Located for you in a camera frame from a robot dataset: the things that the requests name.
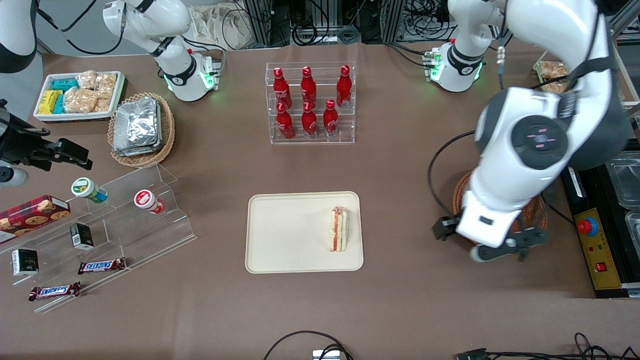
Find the clear plastic container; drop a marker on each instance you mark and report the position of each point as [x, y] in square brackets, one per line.
[634, 227]
[625, 185]

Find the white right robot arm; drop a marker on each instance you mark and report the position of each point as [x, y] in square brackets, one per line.
[150, 20]

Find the black machine yellow control panel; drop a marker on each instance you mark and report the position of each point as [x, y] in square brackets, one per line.
[605, 250]

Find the clear acrylic bottle rack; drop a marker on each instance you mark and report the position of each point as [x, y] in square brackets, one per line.
[350, 135]

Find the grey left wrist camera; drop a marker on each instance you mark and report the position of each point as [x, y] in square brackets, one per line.
[482, 255]

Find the cream plastic tray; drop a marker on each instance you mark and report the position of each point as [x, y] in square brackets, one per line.
[290, 232]

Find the red lid cup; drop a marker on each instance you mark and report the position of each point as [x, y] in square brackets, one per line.
[146, 200]

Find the green lid cup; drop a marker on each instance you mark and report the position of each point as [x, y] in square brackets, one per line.
[87, 189]

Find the silver foil container stack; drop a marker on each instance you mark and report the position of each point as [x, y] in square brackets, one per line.
[137, 127]

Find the red cola bottle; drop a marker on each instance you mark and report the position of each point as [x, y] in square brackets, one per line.
[309, 122]
[285, 125]
[308, 87]
[330, 120]
[344, 87]
[282, 90]

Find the yellow snack pack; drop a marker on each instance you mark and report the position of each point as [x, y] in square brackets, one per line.
[49, 101]

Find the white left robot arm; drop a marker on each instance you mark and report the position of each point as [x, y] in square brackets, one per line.
[505, 190]

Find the clear acrylic stepped stand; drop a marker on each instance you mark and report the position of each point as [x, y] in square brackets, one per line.
[140, 240]

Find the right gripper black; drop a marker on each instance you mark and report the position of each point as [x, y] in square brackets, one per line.
[21, 146]

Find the clear bin of snacks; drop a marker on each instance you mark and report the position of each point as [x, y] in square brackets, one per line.
[537, 70]

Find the small black box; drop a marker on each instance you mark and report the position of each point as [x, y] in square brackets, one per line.
[81, 236]
[25, 262]

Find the brown Snickers bar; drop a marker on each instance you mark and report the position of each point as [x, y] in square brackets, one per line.
[101, 266]
[55, 291]

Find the teal snack pack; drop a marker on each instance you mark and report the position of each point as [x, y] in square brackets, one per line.
[65, 84]
[59, 105]

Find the small silver device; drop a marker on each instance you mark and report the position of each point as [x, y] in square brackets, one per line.
[326, 355]

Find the triangle sandwich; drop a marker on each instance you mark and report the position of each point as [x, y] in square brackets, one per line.
[338, 230]

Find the clear wrapped snack pack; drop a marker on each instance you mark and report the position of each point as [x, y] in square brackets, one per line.
[554, 70]
[80, 101]
[87, 79]
[106, 85]
[103, 105]

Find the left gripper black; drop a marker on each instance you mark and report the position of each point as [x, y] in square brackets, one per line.
[442, 227]

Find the white cloth bag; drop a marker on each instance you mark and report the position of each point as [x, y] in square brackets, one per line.
[220, 27]

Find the white rectangular bin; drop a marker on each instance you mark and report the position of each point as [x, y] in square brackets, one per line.
[117, 95]

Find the oval tan wicker basket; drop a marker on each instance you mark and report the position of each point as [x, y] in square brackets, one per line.
[167, 130]

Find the round brown wicker basket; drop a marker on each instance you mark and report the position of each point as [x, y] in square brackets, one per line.
[535, 212]

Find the red cookie box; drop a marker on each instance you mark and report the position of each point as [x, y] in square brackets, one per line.
[32, 215]

